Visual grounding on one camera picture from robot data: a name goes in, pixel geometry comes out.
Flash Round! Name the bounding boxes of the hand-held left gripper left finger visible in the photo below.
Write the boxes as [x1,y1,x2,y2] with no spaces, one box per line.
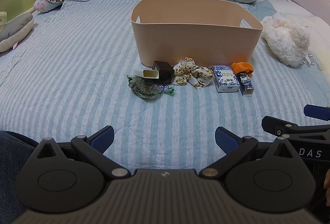
[35,125,131,179]

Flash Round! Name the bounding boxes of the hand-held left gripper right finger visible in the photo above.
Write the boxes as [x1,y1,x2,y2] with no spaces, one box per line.
[199,126,297,179]

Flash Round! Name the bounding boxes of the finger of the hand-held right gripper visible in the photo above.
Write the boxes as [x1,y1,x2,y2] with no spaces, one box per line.
[303,104,330,121]
[261,116,330,140]

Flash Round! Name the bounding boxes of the person's right hand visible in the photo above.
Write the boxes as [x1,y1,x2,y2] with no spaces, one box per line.
[323,169,330,207]

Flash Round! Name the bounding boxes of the dark blue small box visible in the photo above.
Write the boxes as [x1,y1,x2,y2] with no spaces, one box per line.
[236,72,256,97]

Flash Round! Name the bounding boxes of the blue and white patterned box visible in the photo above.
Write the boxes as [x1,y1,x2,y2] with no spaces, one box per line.
[212,65,239,93]

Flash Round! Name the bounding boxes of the orange cloth pouch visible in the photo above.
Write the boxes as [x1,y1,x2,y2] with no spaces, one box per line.
[230,62,255,76]

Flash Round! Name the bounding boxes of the green packet of dried herbs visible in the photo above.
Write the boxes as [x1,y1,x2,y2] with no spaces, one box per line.
[126,75,175,100]

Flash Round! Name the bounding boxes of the blue striped bed cover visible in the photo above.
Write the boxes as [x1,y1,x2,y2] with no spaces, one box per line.
[0,0,330,176]

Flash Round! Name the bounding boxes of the white open cardboard box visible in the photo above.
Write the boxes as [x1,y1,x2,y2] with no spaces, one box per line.
[133,68,159,80]

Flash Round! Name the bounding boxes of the floral fabric scrunchie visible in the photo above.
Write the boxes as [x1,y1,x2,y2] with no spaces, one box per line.
[172,57,215,90]

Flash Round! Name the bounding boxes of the white fluffy plush toy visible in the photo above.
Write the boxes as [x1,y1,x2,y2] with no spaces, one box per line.
[261,12,313,68]

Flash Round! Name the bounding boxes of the dark brown small box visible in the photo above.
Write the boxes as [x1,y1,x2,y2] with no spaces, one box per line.
[152,60,174,85]

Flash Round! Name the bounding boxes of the person's leg in jeans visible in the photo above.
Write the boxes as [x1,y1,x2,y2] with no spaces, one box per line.
[0,130,37,224]

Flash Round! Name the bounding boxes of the beige plastic storage basket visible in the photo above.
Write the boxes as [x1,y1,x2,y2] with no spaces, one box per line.
[130,0,264,66]

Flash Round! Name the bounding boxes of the grey plush cushion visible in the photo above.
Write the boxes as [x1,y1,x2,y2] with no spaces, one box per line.
[0,13,34,53]

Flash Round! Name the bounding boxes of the pink floral pillow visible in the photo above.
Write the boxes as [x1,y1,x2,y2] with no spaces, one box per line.
[33,0,65,13]

